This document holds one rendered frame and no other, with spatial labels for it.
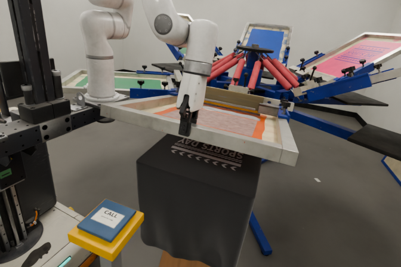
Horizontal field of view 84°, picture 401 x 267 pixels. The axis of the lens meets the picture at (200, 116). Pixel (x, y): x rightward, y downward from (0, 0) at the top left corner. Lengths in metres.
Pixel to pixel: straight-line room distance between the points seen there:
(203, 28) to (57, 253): 1.33
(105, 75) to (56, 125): 0.24
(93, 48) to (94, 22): 0.09
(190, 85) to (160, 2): 0.20
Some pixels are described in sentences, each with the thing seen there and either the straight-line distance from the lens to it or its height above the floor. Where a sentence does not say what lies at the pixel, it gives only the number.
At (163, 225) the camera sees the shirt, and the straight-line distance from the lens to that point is 1.01.
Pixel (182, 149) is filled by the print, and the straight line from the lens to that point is 0.96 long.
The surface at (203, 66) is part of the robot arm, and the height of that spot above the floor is 1.35.
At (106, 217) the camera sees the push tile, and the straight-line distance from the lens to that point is 0.66.
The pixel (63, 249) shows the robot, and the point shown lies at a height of 0.28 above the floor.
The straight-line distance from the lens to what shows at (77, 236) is 0.66.
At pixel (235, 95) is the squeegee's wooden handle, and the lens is 1.18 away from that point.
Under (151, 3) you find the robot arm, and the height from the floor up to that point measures 1.47.
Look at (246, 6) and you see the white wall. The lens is 5.33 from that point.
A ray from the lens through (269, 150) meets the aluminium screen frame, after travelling 0.59.
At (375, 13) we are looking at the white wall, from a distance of 5.47.
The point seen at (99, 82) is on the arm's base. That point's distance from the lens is 0.91.
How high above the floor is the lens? 1.44
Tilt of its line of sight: 22 degrees down
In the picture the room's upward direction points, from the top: 6 degrees clockwise
